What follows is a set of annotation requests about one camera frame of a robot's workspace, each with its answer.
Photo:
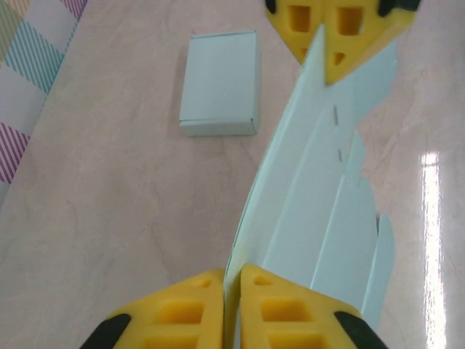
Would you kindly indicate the light blue paper box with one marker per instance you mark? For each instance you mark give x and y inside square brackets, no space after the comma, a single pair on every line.
[218,80]
[309,181]

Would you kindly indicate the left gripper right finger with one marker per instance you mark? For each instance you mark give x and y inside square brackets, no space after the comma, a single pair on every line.
[276,291]

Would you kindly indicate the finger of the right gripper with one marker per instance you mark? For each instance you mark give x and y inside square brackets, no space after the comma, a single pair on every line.
[370,43]
[279,22]

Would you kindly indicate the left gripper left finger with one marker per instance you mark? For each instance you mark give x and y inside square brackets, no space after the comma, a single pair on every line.
[181,291]

